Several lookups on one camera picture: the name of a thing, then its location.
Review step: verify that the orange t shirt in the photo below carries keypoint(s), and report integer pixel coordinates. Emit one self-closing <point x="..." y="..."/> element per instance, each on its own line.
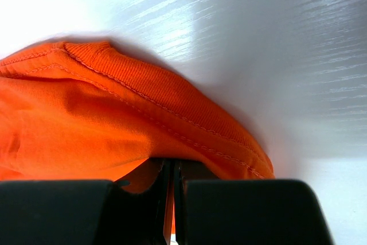
<point x="86" y="111"/>

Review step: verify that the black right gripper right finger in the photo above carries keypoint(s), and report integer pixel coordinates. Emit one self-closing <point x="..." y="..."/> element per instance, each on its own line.
<point x="209" y="210"/>

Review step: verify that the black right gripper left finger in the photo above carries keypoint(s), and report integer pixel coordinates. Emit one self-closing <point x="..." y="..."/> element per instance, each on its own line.
<point x="134" y="209"/>

